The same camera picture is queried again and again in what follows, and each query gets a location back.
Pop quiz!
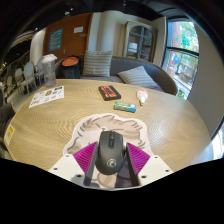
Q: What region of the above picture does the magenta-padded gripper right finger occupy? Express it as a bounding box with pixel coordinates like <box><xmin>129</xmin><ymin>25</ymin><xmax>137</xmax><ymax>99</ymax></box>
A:
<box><xmin>125</xmin><ymin>141</ymin><xmax>174</xmax><ymax>188</ymax></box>

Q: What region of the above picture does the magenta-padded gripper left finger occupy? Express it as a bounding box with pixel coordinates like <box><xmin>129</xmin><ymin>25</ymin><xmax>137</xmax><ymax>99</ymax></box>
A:
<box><xmin>48</xmin><ymin>141</ymin><xmax>100</xmax><ymax>188</ymax></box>

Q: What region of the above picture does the black computer mouse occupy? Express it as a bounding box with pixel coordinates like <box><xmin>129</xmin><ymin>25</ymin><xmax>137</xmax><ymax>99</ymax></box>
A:
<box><xmin>94</xmin><ymin>130</ymin><xmax>128</xmax><ymax>176</ymax></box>

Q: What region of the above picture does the cat-shaped mouse pad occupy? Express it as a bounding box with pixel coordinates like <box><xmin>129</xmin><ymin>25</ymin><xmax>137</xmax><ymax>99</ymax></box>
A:
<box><xmin>63</xmin><ymin>113</ymin><xmax>155</xmax><ymax>189</ymax></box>

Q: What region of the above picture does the yellow code sticker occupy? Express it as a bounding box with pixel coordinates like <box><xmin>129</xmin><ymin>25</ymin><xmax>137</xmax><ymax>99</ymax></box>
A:
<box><xmin>4</xmin><ymin>123</ymin><xmax>16</xmax><ymax>146</ymax></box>

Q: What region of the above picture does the small green pack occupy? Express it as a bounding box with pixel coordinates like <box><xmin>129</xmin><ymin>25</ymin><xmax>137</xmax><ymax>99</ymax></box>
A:
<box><xmin>113</xmin><ymin>101</ymin><xmax>138</xmax><ymax>114</ymax></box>

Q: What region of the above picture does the white squeeze tube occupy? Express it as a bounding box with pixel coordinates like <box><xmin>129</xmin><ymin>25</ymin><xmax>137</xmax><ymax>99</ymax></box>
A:
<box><xmin>136</xmin><ymin>87</ymin><xmax>149</xmax><ymax>107</ymax></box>

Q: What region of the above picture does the white sticker sheet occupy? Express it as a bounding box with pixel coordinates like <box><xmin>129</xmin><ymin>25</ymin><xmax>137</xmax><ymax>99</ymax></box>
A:
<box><xmin>28</xmin><ymin>85</ymin><xmax>65</xmax><ymax>109</ymax></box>

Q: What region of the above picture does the grey tufted armchair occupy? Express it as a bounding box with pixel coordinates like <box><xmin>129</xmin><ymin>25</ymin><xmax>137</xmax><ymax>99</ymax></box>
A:
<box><xmin>0</xmin><ymin>102</ymin><xmax>17</xmax><ymax>129</ymax></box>

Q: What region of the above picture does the flat striped cushion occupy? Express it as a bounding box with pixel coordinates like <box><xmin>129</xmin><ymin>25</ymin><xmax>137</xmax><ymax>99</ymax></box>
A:
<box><xmin>117</xmin><ymin>65</ymin><xmax>158</xmax><ymax>90</ymax></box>

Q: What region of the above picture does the clear shaker bottle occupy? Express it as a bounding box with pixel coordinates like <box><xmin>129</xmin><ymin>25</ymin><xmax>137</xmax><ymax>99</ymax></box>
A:
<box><xmin>41</xmin><ymin>53</ymin><xmax>58</xmax><ymax>88</ymax></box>

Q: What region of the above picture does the grey curved sofa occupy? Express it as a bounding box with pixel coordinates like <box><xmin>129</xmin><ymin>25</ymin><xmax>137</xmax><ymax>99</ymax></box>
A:
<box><xmin>54</xmin><ymin>55</ymin><xmax>179</xmax><ymax>96</ymax></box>

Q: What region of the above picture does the dark bag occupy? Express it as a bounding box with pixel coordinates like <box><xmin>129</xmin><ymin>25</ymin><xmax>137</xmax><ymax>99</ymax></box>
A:
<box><xmin>59</xmin><ymin>55</ymin><xmax>82</xmax><ymax>80</ymax></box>

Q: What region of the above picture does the group of white chairs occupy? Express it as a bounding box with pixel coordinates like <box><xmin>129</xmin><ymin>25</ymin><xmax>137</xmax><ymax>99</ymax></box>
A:
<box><xmin>4</xmin><ymin>56</ymin><xmax>46</xmax><ymax>96</ymax></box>

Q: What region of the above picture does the large striped cushion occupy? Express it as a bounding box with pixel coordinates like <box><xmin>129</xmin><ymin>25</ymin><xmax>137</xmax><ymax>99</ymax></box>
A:
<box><xmin>81</xmin><ymin>50</ymin><xmax>114</xmax><ymax>78</ymax></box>

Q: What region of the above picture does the black-framed window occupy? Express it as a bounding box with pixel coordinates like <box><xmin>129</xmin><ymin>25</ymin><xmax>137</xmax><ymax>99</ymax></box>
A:
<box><xmin>161</xmin><ymin>19</ymin><xmax>201</xmax><ymax>101</ymax></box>

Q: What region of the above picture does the brown wooden door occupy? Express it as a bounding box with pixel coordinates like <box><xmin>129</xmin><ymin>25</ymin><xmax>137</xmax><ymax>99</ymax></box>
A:
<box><xmin>43</xmin><ymin>12</ymin><xmax>94</xmax><ymax>63</ymax></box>

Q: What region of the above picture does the glass-door cabinet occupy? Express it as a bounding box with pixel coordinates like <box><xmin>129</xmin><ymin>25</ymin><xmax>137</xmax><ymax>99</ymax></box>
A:
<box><xmin>123</xmin><ymin>19</ymin><xmax>158</xmax><ymax>64</ymax></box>

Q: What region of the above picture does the blue poster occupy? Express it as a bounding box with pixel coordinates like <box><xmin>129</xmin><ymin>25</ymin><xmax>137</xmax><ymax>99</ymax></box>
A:
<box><xmin>48</xmin><ymin>27</ymin><xmax>64</xmax><ymax>52</ymax></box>

